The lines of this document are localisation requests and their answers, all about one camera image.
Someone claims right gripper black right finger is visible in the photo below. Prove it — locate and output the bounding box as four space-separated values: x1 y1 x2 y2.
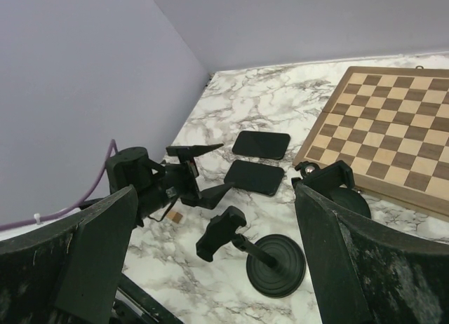
295 184 448 323

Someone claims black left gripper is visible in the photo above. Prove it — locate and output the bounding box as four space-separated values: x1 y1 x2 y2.
164 143 234 209

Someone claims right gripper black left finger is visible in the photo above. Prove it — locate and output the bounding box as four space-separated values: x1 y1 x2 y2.
1 187 138 323

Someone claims black phone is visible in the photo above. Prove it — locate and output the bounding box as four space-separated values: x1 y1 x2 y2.
224 160 285 196

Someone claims black smartphone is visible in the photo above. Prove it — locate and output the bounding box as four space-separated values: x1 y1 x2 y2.
232 130 290 160

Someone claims black phone stand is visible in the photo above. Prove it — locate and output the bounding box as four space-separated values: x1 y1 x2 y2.
292 160 371 219
196 206 306 299

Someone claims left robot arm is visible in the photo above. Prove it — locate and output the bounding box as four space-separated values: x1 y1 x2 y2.
105 144 234 227

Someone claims small wooden cube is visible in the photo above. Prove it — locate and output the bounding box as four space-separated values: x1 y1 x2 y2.
167 211 183 224

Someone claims wooden chessboard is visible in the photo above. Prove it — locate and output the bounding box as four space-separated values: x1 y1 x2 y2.
295 67 448 219

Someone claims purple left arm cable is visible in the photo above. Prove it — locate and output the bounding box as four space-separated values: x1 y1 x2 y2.
0 139 120 232

